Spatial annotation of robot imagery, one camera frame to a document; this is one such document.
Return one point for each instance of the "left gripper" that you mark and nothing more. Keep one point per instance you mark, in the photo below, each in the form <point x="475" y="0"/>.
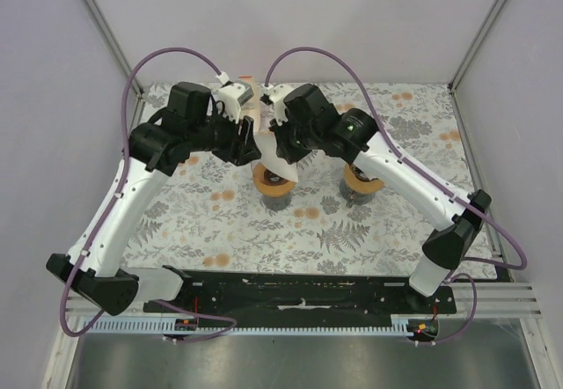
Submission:
<point x="241" y="150"/>

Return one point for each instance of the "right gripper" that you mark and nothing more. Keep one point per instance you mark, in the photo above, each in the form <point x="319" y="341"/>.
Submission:
<point x="283" y="148"/>

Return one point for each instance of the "glass carafe brown band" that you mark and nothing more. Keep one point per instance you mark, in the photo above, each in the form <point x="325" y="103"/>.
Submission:
<point x="277" y="203"/>

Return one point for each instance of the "glass coffee server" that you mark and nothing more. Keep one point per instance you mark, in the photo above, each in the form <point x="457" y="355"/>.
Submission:
<point x="355" y="198"/>

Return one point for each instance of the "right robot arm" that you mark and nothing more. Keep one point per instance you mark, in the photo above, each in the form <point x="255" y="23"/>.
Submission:
<point x="304" y="121"/>

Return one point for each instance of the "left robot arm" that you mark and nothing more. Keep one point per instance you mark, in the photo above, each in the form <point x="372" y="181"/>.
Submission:
<point x="194" y="120"/>

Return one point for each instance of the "floral table mat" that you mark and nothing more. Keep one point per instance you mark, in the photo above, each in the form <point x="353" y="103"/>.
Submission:
<point x="210" y="215"/>

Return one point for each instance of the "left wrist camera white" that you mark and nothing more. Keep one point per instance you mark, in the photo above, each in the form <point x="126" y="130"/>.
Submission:
<point x="233" y="95"/>

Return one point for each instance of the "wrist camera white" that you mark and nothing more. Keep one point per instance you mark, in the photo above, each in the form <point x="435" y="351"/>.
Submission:
<point x="233" y="95"/>
<point x="274" y="96"/>

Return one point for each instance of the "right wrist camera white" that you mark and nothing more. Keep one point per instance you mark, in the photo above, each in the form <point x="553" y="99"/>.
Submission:
<point x="274" y="96"/>

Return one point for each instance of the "aluminium frame rail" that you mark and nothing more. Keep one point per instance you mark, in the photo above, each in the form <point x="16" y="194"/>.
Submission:
<point x="106" y="33"/>

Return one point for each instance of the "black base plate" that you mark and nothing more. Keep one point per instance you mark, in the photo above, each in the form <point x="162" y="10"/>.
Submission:
<point x="226" y="293"/>

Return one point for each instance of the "white cable duct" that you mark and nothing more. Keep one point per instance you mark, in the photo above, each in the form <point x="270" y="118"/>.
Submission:
<point x="176" y="326"/>

